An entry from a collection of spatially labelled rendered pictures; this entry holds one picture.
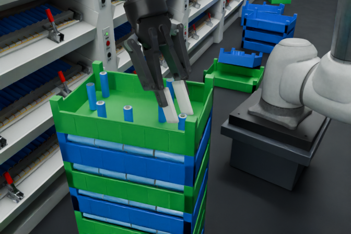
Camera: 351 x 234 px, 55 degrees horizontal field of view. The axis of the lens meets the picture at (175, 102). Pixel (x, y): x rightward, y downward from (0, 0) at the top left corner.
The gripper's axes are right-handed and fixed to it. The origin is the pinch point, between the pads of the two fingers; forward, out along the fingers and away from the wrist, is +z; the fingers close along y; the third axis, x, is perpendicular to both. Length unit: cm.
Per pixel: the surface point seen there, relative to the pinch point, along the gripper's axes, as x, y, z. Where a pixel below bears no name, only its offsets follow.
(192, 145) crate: -3.0, -1.5, 8.3
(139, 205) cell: 15.4, -6.9, 22.2
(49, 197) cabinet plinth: 65, -13, 27
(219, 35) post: 117, 147, 1
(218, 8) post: 111, 146, -17
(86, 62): 61, 15, -11
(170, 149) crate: 1.3, -3.7, 8.2
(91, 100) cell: 20.9, -6.5, -3.6
